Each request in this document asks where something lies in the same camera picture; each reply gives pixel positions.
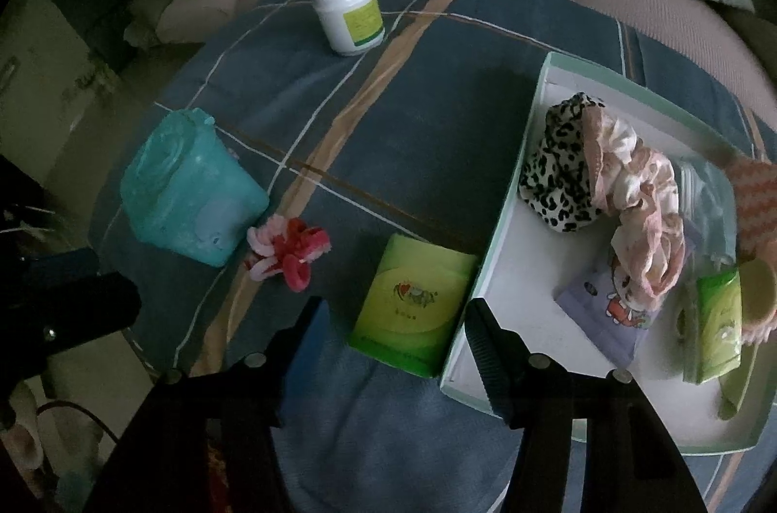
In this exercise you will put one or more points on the light green cloth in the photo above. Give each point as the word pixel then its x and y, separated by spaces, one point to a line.
pixel 737 385

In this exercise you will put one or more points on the pink slipper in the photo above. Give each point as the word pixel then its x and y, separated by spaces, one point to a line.
pixel 21 431

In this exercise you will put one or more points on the purple cartoon tissue packet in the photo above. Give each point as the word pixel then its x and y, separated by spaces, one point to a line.
pixel 607 315

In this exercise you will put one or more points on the teal wet wipes pack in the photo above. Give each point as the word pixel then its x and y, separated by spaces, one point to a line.
pixel 188 185

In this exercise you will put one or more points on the clear zip bag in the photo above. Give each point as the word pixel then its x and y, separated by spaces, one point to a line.
pixel 704 209

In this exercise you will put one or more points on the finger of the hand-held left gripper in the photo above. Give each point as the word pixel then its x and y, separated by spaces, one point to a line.
pixel 57 264
pixel 79 312

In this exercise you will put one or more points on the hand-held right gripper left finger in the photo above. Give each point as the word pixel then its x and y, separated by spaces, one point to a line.
pixel 309 343

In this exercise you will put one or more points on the pink striped cloth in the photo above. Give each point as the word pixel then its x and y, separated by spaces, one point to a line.
pixel 753 203

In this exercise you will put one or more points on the white tray with teal rim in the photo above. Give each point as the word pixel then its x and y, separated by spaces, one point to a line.
pixel 534 294

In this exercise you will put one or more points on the pink floral ruffled cloth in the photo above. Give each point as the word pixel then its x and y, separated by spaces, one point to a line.
pixel 643 197

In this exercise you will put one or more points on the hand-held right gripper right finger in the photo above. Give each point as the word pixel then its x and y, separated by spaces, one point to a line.
pixel 485 352

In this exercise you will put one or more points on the white bottle with green label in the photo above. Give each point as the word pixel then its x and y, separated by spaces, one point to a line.
pixel 346 3

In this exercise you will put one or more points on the green tissue pack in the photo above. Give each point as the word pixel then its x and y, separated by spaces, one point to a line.
pixel 413 306
pixel 719 331

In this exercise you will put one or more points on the leopard print scrunchie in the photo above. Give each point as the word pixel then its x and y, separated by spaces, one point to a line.
pixel 564 173

